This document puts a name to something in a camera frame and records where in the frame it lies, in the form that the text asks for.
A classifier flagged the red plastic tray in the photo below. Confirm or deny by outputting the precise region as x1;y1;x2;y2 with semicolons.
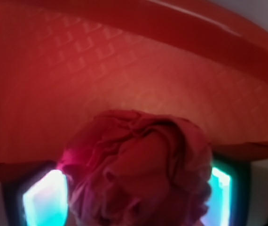
0;0;268;183

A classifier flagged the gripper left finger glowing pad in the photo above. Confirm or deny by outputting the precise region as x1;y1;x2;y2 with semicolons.
2;161;69;226

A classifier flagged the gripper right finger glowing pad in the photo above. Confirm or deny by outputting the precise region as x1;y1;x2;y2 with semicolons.
199;155;252;226

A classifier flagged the red paper ball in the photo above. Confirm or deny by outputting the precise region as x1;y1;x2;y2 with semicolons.
57;110;212;226

